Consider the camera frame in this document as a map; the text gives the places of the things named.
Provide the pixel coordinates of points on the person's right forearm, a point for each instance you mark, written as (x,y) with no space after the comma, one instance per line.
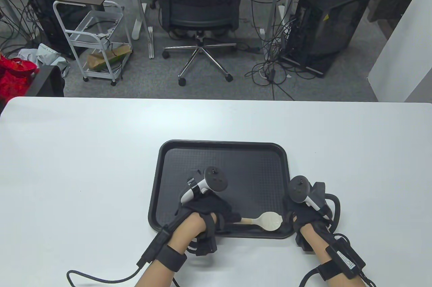
(315,243)

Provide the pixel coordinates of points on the person's left hand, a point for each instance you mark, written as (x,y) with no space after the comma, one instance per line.
(211,206)

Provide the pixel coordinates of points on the white metal utility cart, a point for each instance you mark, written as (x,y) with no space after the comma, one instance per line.
(104,13)

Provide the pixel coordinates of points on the white and grey controller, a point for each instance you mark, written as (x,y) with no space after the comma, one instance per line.
(216,179)
(298,187)

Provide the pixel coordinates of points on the white power strip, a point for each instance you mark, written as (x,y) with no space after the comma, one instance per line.
(106,33)

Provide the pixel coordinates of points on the black mesh office chair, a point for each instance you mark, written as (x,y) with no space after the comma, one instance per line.
(199,6)

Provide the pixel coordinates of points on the person's left forearm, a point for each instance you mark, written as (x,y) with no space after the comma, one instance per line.
(185,233)

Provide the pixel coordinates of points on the red bag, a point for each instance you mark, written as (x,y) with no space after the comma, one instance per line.
(13,77)

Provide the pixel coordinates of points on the black plastic tray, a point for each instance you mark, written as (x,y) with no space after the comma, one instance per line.
(256,172)

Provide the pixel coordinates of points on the black chair back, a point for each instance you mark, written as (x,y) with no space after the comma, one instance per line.
(44,81)

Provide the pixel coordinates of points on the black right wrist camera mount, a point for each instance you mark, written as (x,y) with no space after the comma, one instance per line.
(303,243)

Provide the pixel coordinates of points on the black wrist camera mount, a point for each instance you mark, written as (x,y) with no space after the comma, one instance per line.
(206,246)
(303,243)

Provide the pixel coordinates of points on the grey plastic bags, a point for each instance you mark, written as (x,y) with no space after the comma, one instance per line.
(47,52)

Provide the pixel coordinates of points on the black left wrist sensor box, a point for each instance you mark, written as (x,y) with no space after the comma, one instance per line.
(152,248)

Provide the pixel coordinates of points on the person's right hand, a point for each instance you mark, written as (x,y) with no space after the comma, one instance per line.
(303,214)

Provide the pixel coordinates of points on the brown cardboard packaging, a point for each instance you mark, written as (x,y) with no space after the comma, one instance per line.
(101,60)

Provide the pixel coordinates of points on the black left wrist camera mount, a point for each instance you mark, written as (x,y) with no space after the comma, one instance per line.
(206,246)

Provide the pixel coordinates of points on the white and grey right controller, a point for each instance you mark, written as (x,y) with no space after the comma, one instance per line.
(298,187)

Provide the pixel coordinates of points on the white and grey left controller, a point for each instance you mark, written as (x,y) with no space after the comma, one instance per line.
(216,179)

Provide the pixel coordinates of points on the black labelled right wrist box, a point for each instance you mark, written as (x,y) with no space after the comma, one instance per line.
(347,256)

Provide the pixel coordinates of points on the black computer tower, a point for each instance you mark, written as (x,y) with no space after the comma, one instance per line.
(37,0)
(334,27)

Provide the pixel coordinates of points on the white desk foot bar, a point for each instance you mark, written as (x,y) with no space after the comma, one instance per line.
(151,42)

